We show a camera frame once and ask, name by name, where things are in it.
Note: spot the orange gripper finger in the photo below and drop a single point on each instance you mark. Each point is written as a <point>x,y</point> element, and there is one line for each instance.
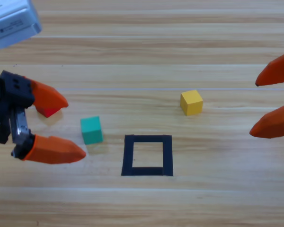
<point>274,123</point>
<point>277,71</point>

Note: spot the yellow wooden cube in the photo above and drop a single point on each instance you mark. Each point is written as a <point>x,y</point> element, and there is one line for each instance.
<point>191,102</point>

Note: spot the red wooden cube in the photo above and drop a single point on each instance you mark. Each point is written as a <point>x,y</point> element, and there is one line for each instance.
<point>48,113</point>

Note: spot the green wooden cube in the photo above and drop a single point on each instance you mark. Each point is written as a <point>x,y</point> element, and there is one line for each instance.
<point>91,131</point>

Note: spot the black tape square outline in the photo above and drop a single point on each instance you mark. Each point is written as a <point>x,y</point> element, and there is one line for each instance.
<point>129,156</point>

